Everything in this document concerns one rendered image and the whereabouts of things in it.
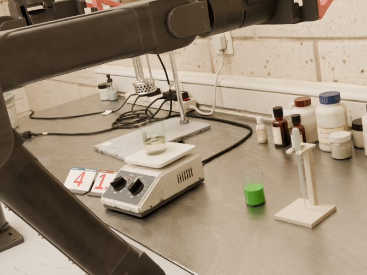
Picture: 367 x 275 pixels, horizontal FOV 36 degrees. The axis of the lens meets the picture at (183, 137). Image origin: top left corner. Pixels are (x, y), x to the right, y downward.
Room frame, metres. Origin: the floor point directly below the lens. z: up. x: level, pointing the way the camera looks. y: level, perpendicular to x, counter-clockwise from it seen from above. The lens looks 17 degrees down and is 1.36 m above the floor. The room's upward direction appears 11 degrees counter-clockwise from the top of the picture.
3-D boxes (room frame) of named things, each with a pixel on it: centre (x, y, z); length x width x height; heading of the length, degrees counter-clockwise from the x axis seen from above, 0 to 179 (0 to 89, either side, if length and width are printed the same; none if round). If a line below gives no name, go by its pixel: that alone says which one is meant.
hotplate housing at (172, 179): (1.15, 0.08, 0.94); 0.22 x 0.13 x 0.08; 133
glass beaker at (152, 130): (1.17, 0.06, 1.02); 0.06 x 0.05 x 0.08; 85
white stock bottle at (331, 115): (1.23, -0.34, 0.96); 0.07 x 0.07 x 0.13
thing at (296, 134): (0.92, -0.19, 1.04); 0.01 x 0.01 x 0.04; 41
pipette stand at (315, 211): (0.92, -0.19, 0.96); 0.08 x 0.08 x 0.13; 41
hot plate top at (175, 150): (1.17, 0.06, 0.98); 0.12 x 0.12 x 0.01; 43
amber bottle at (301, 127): (1.27, -0.27, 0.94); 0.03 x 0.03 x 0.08
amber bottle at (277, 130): (1.31, -0.24, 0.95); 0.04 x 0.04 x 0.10
